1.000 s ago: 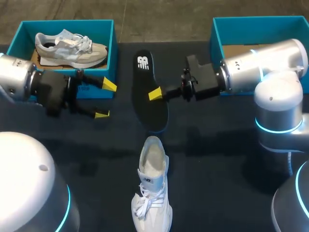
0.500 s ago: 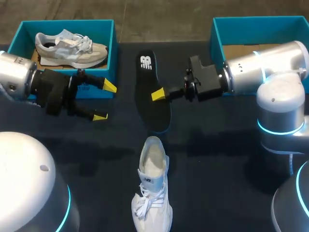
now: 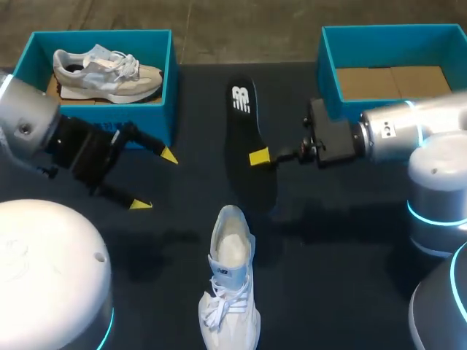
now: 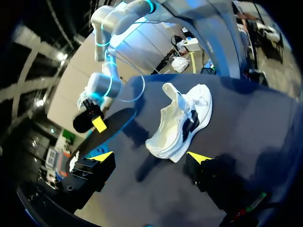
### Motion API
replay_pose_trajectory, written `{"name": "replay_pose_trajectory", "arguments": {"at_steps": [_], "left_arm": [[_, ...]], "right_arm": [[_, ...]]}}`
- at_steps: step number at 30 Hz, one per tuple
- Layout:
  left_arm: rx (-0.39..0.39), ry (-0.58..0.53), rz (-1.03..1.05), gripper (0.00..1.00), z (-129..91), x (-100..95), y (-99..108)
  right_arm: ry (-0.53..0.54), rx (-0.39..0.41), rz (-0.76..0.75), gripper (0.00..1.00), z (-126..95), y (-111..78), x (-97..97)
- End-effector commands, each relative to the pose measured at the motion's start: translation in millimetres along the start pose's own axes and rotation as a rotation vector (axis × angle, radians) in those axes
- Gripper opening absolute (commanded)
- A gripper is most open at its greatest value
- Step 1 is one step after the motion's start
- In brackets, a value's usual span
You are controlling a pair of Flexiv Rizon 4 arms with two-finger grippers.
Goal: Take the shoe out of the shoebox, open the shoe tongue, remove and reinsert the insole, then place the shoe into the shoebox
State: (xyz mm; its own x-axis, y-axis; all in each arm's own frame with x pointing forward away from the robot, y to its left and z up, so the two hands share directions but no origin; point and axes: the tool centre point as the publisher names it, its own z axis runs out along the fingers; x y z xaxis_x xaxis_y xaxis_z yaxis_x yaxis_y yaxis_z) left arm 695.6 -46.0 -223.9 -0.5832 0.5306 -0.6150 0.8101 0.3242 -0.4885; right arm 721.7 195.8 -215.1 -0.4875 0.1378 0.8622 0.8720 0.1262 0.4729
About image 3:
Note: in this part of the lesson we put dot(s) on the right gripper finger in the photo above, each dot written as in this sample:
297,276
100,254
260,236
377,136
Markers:
259,157

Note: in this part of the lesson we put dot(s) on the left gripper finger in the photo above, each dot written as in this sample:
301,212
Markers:
120,197
149,143

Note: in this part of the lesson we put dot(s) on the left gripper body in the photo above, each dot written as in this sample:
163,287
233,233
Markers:
84,149

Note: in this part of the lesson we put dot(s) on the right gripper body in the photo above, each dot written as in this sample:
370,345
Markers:
332,142

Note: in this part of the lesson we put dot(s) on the black insole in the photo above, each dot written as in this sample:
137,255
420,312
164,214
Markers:
248,124

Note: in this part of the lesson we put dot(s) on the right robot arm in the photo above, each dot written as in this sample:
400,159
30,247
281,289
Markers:
394,127

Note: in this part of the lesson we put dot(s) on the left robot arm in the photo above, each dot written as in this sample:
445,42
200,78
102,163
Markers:
25,109

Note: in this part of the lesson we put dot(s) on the white and grey shoe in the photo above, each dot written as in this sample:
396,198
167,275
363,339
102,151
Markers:
109,78
230,291

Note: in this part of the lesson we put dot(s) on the teal box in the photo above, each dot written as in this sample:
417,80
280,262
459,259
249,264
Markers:
160,116
328,73

